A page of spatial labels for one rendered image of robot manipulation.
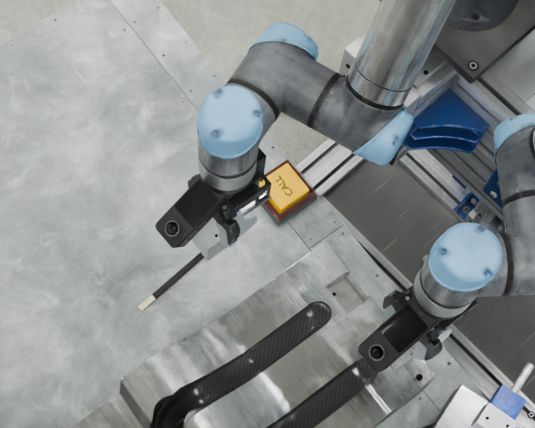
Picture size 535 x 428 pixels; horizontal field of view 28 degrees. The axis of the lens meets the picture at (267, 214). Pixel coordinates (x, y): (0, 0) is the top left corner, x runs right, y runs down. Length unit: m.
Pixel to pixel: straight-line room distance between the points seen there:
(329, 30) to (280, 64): 1.55
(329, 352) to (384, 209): 0.87
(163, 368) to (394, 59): 0.57
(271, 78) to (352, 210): 1.13
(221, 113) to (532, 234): 0.39
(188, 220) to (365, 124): 0.29
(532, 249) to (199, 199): 0.43
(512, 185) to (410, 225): 1.10
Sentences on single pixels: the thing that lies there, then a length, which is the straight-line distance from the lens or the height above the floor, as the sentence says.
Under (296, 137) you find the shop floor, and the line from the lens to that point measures 2.68.
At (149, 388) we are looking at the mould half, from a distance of 1.51.
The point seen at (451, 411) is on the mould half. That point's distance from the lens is 1.62.
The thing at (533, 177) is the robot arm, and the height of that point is 1.27.
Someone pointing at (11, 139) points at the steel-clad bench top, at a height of 0.80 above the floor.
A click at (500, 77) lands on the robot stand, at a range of 1.73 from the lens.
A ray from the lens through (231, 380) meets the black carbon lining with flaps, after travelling 1.55.
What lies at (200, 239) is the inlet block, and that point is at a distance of 1.54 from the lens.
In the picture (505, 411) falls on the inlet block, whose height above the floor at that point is 0.87.
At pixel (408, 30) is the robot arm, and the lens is 1.20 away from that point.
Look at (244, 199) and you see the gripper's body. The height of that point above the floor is 1.09.
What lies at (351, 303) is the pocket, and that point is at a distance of 1.63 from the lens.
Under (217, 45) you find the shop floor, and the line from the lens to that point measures 2.79.
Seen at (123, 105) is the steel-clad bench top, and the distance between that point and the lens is 1.81.
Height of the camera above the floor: 2.40
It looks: 68 degrees down
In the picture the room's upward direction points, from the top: 10 degrees clockwise
